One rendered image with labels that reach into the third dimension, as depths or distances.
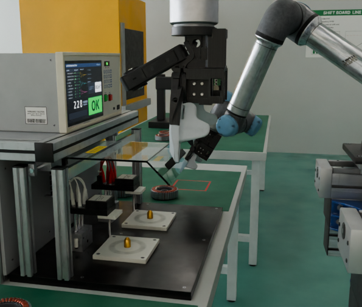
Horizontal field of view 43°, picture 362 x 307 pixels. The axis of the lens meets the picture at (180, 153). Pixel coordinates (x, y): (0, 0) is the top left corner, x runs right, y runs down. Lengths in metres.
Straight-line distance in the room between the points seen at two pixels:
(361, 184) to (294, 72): 5.13
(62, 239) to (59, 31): 4.13
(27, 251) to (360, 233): 0.77
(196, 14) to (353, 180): 0.86
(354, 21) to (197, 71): 5.92
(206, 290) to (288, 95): 5.47
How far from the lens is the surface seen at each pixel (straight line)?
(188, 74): 0.71
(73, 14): 5.11
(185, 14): 0.71
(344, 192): 1.44
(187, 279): 1.19
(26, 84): 1.27
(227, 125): 1.58
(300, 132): 6.59
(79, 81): 1.30
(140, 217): 1.58
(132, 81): 0.74
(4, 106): 1.31
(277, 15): 1.54
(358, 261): 0.96
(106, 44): 4.97
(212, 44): 0.72
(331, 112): 6.58
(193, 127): 0.69
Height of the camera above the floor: 1.31
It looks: 12 degrees down
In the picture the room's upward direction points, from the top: straight up
